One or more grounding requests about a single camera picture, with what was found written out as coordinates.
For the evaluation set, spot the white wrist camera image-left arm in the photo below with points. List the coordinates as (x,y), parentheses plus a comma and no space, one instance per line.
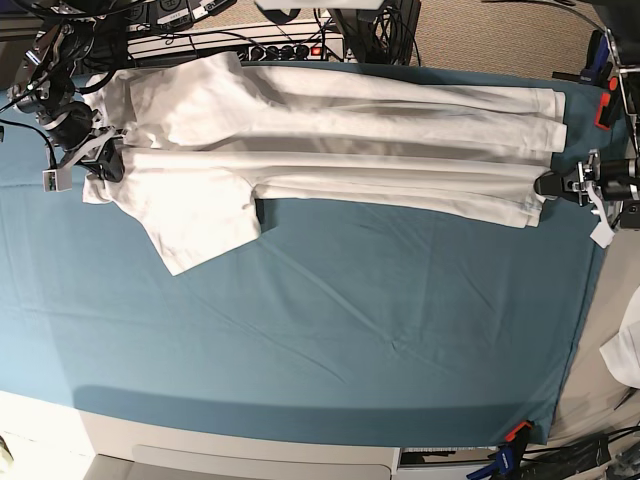
(57,180)

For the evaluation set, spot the small grey device right edge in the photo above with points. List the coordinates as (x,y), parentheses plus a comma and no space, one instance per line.
(630,216)

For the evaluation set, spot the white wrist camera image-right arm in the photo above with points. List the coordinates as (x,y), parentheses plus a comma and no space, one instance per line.
(602,234)

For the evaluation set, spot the white cloth right edge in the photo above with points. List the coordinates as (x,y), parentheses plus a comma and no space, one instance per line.
(621,352)

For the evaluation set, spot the black power strip red switch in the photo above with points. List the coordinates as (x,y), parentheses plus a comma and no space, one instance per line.
(286,52)

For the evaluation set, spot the white T-shirt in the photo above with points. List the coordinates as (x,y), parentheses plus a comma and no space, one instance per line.
(207,139)

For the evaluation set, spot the orange blue clamp bottom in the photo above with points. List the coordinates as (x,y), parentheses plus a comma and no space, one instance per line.
(506,462)

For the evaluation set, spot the black gripper image-right arm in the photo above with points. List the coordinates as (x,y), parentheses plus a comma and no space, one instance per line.
(580,185)

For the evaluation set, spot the orange black clamp top right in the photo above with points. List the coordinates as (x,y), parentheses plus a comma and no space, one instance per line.
(611,105)

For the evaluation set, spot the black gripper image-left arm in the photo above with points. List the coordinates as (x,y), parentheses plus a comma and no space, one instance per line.
(98,154)

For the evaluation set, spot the blue black clamp top right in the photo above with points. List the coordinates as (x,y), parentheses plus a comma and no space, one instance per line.
(597,68)

